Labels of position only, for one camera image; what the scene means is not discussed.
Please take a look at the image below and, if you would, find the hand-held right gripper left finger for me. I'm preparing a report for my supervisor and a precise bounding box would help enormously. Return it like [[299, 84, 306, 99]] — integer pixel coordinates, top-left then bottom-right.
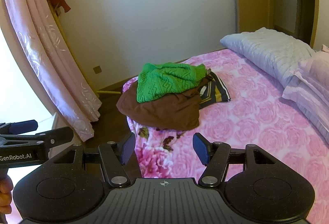
[[53, 133, 136, 187]]

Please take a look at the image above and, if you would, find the pink patterned curtain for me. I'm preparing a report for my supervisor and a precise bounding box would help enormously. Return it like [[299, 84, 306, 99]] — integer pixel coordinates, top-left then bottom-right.
[[0, 0, 102, 142]]

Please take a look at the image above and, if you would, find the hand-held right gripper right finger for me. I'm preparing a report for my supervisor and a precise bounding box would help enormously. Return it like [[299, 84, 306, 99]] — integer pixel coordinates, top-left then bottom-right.
[[193, 133, 277, 188]]

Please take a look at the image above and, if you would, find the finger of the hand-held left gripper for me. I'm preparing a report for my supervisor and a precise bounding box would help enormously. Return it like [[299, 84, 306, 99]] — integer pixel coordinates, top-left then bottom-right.
[[0, 120, 38, 135], [0, 127, 74, 149]]

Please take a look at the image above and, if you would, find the striped dark garment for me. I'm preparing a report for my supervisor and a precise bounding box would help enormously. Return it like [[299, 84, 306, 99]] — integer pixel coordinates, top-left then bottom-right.
[[198, 71, 231, 110]]

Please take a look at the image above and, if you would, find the grey quilted pillow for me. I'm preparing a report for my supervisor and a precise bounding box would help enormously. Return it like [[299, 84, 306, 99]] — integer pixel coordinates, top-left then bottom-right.
[[220, 27, 316, 88]]

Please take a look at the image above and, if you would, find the green knit sweater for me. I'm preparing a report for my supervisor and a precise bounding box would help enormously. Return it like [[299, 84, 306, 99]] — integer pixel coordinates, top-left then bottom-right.
[[136, 62, 206, 104]]

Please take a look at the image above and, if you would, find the wooden coat rack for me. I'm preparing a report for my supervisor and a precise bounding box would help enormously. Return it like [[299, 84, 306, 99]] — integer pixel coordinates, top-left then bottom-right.
[[38, 0, 121, 97]]

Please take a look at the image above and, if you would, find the brown garment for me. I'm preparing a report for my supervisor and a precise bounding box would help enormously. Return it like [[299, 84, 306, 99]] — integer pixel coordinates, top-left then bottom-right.
[[116, 76, 214, 130]]

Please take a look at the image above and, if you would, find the pink floral blanket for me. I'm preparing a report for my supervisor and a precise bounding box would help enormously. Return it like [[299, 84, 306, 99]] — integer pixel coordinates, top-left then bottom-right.
[[122, 48, 329, 214]]

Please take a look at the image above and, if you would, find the person's left hand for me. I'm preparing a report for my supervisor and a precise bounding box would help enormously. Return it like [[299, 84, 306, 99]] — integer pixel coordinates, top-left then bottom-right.
[[0, 178, 14, 214]]

